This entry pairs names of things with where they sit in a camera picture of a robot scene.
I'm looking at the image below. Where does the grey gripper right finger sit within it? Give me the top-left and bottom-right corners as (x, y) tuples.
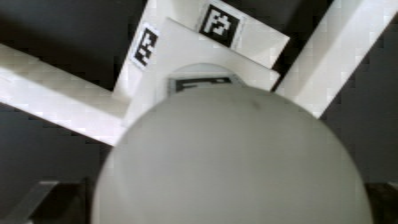
(367, 183), (398, 224)

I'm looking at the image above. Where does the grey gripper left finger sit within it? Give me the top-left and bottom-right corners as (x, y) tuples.
(0, 178), (93, 224)

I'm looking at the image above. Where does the white lamp bulb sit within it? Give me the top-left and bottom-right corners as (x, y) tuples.
(89, 63), (377, 224)

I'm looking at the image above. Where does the white foam border frame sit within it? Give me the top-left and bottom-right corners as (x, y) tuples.
(0, 0), (398, 144)

